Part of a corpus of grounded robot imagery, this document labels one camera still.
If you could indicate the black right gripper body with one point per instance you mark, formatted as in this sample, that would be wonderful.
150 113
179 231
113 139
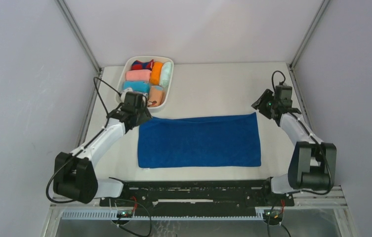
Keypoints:
275 104

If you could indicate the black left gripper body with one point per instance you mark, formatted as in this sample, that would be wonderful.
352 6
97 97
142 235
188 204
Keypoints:
143 114

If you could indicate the orange towel with blue dots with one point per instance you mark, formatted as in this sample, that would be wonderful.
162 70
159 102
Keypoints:
155 96

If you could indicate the blue microfiber towel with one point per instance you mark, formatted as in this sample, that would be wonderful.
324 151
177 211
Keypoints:
200 142

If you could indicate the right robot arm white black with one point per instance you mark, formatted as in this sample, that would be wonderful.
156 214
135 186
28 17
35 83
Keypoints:
312 165

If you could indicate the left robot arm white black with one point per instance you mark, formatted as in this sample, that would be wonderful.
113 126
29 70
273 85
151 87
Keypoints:
74 172

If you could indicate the light blue rolled towel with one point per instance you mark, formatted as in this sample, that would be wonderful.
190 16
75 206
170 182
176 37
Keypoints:
138 86

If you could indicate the pink rolled towel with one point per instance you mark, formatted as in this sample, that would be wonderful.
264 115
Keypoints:
138 75

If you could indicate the orange rolled towel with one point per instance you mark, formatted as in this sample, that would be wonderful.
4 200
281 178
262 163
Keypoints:
155 73

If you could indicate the red and blue rolled towel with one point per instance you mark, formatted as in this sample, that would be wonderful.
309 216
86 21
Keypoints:
139 65

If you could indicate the white plastic tray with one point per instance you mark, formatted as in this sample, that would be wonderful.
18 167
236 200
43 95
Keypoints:
127 67

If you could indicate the mint green rolled towel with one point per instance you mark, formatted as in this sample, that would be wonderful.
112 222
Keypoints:
165 74

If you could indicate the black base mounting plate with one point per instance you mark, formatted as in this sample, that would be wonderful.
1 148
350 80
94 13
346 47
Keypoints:
225 198

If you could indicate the right aluminium frame post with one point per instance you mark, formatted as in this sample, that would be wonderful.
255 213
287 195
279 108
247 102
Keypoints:
308 35

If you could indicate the aluminium frame post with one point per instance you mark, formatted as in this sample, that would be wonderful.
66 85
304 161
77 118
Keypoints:
74 26
308 35

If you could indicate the left circuit board with wires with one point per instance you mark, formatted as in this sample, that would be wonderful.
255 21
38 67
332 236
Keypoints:
129 214

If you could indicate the circuit board with wires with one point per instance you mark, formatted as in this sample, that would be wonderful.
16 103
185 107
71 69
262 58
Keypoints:
274 217
129 214

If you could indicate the right circuit board with wires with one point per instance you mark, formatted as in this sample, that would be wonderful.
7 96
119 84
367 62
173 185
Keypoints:
274 217

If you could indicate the left aluminium frame post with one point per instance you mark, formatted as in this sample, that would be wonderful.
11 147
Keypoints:
74 26

